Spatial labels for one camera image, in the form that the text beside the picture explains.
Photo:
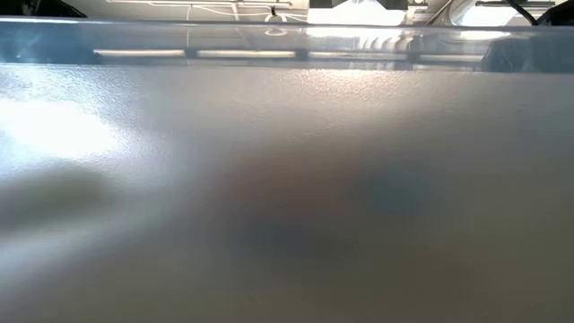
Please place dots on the silver metal background object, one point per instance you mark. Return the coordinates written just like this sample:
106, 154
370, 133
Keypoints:
480, 15

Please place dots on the clear plastic bin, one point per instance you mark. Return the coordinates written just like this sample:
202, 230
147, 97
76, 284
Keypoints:
287, 134

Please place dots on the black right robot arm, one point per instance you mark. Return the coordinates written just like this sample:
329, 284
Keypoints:
558, 15

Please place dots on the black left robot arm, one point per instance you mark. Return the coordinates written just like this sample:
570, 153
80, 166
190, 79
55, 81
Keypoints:
36, 8

